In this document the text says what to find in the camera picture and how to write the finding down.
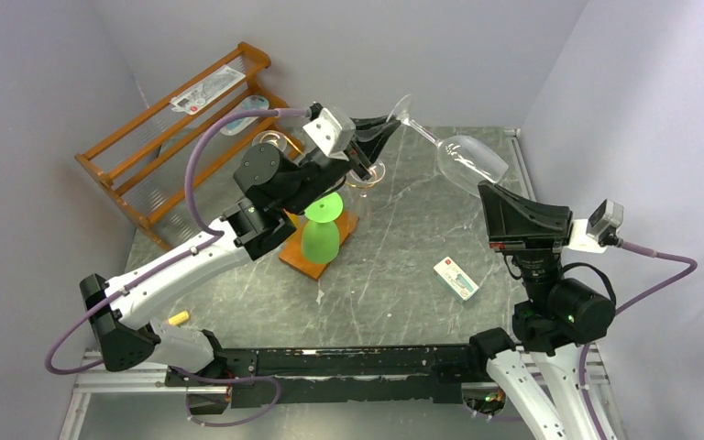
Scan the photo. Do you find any green plastic wine glass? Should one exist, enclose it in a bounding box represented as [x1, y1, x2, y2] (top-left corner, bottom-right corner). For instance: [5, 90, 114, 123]
[301, 192, 344, 264]

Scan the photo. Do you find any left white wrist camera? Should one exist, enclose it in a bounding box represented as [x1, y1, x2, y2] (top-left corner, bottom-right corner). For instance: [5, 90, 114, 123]
[302, 106, 356, 161]

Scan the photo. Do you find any blue white packaged item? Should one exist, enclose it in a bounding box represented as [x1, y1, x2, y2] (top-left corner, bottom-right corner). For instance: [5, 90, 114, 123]
[218, 94, 270, 137]

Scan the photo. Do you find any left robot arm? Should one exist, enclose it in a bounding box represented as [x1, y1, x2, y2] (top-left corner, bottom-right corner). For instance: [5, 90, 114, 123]
[80, 108, 399, 385]

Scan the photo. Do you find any wooden shelf rack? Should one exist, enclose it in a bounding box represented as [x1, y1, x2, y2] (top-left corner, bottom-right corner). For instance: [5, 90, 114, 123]
[75, 42, 286, 250]

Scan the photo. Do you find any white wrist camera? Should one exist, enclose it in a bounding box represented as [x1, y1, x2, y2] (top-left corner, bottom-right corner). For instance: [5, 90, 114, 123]
[566, 199, 624, 254]
[302, 106, 356, 161]

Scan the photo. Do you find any clear wine glass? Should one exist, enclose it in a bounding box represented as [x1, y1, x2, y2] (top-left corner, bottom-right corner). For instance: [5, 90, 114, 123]
[252, 130, 288, 152]
[346, 159, 386, 190]
[387, 93, 509, 198]

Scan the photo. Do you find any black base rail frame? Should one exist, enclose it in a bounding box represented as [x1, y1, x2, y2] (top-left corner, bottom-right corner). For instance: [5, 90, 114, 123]
[72, 345, 609, 420]

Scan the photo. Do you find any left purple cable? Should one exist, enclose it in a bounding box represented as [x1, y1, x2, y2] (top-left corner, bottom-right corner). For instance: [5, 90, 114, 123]
[44, 106, 314, 377]

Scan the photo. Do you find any yellow highlighter pen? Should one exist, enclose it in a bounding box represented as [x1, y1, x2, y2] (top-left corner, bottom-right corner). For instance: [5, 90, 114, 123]
[166, 310, 191, 326]

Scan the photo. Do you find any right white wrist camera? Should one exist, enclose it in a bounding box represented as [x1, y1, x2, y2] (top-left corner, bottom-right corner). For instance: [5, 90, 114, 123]
[566, 199, 624, 254]

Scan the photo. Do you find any clear wine glass back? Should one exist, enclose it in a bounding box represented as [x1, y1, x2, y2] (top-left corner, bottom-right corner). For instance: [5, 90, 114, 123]
[252, 130, 288, 152]

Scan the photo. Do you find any small white red box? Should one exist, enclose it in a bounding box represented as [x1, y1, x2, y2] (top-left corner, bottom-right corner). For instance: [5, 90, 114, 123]
[433, 257, 479, 303]

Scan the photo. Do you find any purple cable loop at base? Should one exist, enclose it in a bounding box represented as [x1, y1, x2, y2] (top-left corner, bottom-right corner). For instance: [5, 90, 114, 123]
[170, 364, 283, 428]

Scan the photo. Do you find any white packaged item top shelf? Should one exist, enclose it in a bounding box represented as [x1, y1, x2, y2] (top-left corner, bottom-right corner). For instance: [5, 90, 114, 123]
[170, 65, 246, 115]

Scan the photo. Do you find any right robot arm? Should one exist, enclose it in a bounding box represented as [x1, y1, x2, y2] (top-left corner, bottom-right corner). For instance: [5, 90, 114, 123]
[467, 181, 623, 439]

